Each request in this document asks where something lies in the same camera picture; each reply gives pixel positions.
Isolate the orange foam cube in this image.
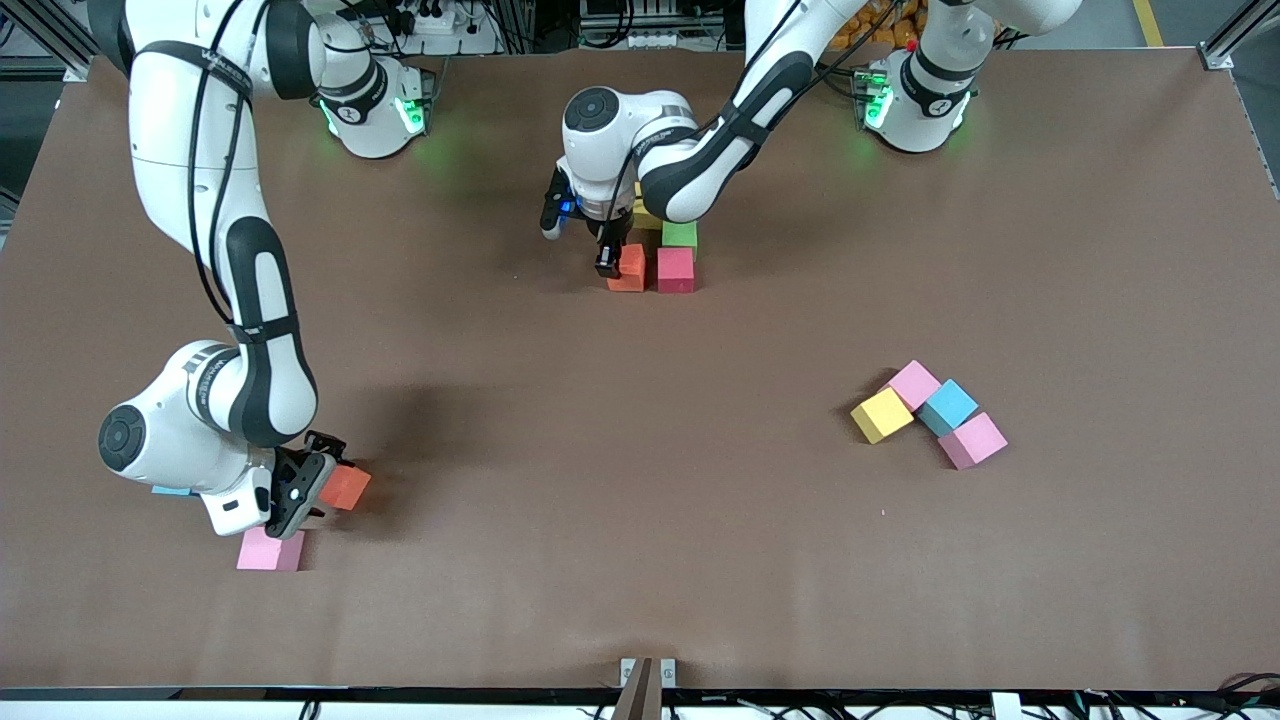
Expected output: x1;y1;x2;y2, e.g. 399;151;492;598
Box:
320;465;373;512
606;243;649;293

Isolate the red foam cube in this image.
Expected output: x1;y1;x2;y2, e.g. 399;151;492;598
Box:
656;247;697;295

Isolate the pink foam cube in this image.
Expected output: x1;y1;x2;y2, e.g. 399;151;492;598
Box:
937;412;1009;471
236;527;307;573
888;360;942;411

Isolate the white power strip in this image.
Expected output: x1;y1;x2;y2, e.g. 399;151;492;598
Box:
385;0;501;56

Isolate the brown table cover sheet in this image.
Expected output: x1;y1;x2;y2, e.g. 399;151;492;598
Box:
0;50;1280;691

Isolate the bag of orange items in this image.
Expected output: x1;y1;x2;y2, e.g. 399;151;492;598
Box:
835;0;926;48

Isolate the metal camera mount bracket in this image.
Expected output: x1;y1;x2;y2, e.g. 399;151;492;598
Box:
620;657;677;720

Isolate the aluminium frame profile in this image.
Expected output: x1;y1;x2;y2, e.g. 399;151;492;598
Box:
1200;0;1280;71

